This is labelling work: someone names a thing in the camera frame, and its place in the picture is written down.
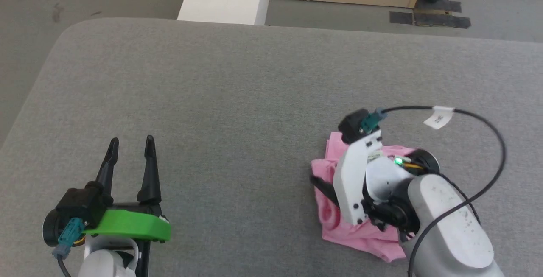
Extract pink cloth shorts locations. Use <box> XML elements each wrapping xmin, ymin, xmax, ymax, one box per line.
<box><xmin>310</xmin><ymin>131</ymin><xmax>419</xmax><ymax>263</ymax></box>

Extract white cable label tag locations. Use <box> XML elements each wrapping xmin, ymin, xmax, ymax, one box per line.
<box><xmin>423</xmin><ymin>106</ymin><xmax>455</xmax><ymax>130</ymax></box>

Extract long black floor mat patch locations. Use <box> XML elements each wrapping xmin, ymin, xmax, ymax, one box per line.
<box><xmin>413</xmin><ymin>11</ymin><xmax>472</xmax><ymax>30</ymax></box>

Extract grey fabric sofa surface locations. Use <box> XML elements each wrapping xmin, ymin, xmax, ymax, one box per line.
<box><xmin>0</xmin><ymin>17</ymin><xmax>543</xmax><ymax>277</ymax></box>

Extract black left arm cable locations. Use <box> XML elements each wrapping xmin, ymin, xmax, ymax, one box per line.
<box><xmin>52</xmin><ymin>218</ymin><xmax>86</xmax><ymax>277</ymax></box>

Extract small black floor mat patch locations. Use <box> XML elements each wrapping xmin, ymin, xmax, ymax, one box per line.
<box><xmin>389</xmin><ymin>11</ymin><xmax>415</xmax><ymax>25</ymax></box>

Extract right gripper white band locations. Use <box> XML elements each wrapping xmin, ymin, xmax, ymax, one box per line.
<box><xmin>310</xmin><ymin>130</ymin><xmax>441</xmax><ymax>227</ymax></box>

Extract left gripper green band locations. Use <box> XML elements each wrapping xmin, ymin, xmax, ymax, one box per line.
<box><xmin>42</xmin><ymin>135</ymin><xmax>172</xmax><ymax>247</ymax></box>

